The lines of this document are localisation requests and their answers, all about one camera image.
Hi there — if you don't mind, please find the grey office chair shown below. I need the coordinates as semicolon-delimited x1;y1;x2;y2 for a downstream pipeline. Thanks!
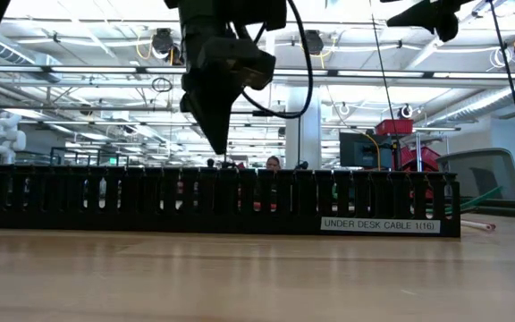
435;148;515;202

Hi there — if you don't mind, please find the red storage bin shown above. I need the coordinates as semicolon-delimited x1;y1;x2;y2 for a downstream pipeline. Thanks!
374;118;416;137

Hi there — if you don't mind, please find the black hanging cable coil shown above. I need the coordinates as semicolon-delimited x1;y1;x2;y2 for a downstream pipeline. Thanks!
150;76;174;94

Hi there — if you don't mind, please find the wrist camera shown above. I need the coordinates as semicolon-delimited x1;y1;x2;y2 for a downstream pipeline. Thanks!
434;11;460;44
197;36;277;91

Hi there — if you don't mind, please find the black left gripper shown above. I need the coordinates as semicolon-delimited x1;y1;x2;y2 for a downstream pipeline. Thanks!
164;0;288;156

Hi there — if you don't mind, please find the white structural column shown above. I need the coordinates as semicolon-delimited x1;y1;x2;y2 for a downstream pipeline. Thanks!
285;84;324;171

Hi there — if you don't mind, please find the silver ventilation duct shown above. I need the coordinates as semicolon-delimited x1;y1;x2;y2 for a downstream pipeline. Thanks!
0;38;62;84
422;80;515;129

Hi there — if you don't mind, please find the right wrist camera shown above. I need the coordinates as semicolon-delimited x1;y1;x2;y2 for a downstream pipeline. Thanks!
434;11;460;44

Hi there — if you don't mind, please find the black camera stand frame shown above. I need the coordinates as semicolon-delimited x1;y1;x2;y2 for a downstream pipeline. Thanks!
228;108;302;170

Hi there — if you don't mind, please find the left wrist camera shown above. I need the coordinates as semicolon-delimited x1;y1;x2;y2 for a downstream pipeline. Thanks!
197;36;277;91

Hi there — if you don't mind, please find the person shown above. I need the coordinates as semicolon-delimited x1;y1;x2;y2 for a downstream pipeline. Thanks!
264;155;283;174

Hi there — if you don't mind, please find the yellow hanging cable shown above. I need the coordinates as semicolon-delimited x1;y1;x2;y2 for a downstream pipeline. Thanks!
363;131;383;171

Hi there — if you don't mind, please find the black slotted cable raceway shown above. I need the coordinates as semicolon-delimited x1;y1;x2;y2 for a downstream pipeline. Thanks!
0;163;461;239

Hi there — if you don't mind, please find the long thin black cable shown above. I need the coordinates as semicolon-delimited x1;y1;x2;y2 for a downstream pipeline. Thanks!
370;13;402;171

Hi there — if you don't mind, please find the dark computer monitor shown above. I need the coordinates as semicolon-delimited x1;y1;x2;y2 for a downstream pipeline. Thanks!
339;131;395;171

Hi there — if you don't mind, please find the rack of red bins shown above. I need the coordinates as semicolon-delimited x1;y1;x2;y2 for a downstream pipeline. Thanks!
393;132;445;174

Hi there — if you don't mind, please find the long ceiling light bar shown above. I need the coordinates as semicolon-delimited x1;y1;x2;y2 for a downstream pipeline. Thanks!
0;64;515;81

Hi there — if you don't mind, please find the white cable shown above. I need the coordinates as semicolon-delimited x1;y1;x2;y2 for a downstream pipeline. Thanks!
460;218;498;233

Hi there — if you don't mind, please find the white robot figure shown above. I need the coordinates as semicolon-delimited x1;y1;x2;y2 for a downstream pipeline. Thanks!
0;111;28;165

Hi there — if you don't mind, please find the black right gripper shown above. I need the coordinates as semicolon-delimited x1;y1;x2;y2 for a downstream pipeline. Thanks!
380;0;476;34

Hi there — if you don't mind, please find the black left wrist camera cable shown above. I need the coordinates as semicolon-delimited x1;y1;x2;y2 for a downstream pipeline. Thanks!
241;0;316;120

